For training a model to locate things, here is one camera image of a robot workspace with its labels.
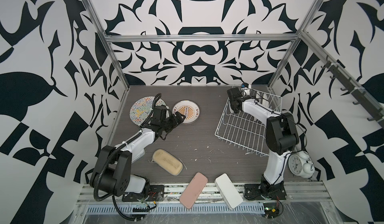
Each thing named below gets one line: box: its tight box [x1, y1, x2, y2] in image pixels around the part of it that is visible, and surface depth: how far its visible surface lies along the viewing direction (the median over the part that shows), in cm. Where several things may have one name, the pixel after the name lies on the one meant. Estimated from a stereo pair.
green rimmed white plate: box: [241, 87, 251, 97], surface depth 86 cm
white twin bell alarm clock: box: [288, 150, 315, 178], surface depth 76 cm
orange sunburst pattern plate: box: [172, 99, 200, 125], surface depth 107 cm
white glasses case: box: [214, 173, 243, 210], surface depth 72 cm
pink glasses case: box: [179, 172, 208, 209], surface depth 76 cm
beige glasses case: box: [148, 149, 184, 176], surface depth 82 cm
